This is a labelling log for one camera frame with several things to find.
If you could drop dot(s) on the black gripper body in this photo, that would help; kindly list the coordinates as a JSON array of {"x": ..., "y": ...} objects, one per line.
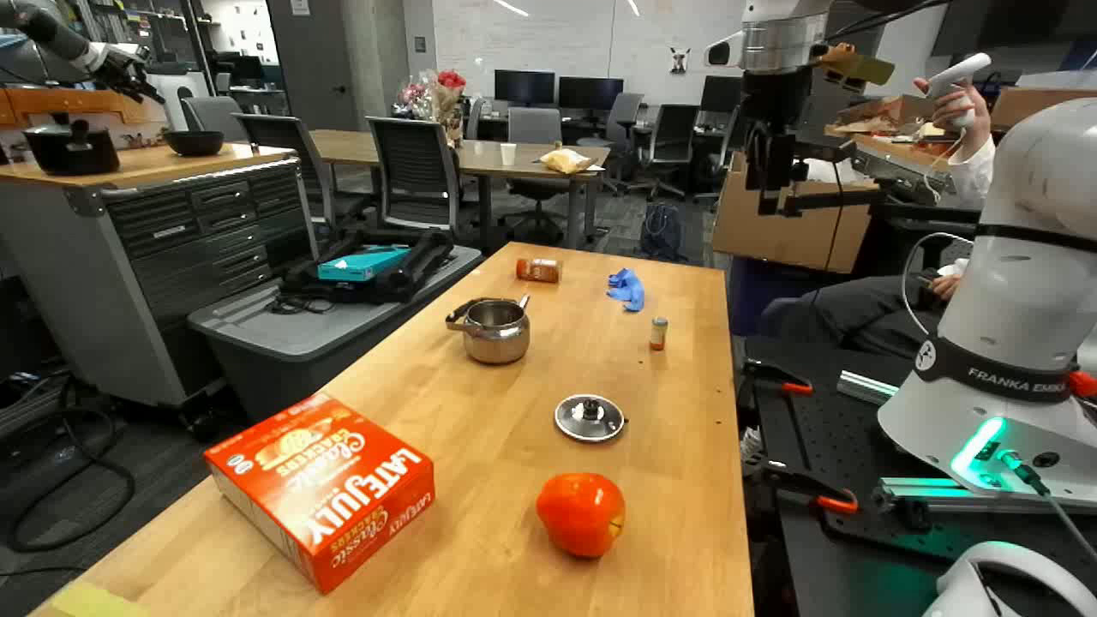
[{"x": 789, "y": 102}]

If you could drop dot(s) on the steel kettle lid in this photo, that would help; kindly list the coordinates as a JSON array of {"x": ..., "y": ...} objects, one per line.
[{"x": 592, "y": 418}]

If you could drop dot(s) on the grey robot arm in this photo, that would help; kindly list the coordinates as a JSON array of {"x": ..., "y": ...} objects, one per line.
[{"x": 64, "y": 39}]

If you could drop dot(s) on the steel kettle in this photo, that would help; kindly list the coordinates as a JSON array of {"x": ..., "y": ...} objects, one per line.
[{"x": 496, "y": 336}]

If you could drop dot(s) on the cardboard box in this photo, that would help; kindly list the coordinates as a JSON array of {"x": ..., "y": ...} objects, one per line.
[{"x": 789, "y": 235}]

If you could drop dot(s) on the blue glove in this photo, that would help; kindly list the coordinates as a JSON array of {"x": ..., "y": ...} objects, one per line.
[{"x": 625, "y": 289}]

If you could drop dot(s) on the white handheld controller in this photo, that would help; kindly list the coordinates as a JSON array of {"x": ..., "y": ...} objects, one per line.
[{"x": 953, "y": 73}]

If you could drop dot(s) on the small white capped bottle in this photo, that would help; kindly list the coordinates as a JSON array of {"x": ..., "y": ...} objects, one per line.
[{"x": 660, "y": 334}]

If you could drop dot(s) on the black computer monitor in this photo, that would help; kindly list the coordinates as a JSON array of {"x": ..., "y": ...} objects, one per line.
[
  {"x": 525, "y": 88},
  {"x": 592, "y": 95}
]

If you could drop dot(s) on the yellow bag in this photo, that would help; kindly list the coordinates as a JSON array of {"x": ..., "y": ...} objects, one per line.
[{"x": 566, "y": 163}]

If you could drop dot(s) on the wooden office table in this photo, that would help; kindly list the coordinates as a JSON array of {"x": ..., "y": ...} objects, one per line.
[{"x": 492, "y": 154}]

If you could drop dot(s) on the flower bouquet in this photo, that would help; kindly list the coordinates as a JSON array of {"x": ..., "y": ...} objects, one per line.
[{"x": 438, "y": 90}]

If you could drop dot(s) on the grey mesh office chair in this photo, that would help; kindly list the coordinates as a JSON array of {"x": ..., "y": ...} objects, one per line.
[
  {"x": 277, "y": 131},
  {"x": 413, "y": 172}
]

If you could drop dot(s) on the orange red tomato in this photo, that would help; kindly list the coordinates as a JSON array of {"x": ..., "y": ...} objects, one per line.
[{"x": 580, "y": 514}]

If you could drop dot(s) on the black optical breadboard table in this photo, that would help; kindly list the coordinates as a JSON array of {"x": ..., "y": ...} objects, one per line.
[{"x": 834, "y": 560}]

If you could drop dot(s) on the black backpack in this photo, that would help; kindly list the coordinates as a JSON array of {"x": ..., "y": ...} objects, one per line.
[{"x": 396, "y": 282}]

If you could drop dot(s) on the teal pouch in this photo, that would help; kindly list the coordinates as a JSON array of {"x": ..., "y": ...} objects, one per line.
[{"x": 360, "y": 265}]

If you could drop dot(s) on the white curved plastic object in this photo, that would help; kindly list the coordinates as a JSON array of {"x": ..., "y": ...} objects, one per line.
[{"x": 1006, "y": 555}]

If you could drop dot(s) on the grey low cart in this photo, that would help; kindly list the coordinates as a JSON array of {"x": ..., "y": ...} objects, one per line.
[{"x": 296, "y": 344}]

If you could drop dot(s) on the orange cracker box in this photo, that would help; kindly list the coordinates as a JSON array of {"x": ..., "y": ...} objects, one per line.
[{"x": 318, "y": 490}]

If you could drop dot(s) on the black bowl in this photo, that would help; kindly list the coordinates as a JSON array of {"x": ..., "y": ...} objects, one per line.
[{"x": 192, "y": 142}]

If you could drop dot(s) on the grey drawer cabinet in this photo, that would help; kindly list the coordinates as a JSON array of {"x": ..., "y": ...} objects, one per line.
[{"x": 124, "y": 275}]

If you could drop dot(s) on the black pot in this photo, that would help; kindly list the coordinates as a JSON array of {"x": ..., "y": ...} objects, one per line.
[{"x": 69, "y": 153}]

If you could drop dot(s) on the wooden box on cabinet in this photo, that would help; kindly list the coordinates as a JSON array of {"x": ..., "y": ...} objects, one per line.
[{"x": 69, "y": 103}]

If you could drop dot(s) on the yellow sticky pad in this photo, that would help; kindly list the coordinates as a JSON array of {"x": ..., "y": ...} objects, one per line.
[{"x": 96, "y": 600}]

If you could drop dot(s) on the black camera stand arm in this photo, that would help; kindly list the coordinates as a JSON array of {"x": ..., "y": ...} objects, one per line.
[{"x": 843, "y": 200}]

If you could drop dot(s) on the yellow green wrist camera mount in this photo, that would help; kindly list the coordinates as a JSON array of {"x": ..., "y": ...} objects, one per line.
[{"x": 854, "y": 62}]

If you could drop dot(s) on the aluminium rail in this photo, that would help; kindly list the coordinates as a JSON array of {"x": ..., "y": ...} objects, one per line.
[{"x": 947, "y": 489}]

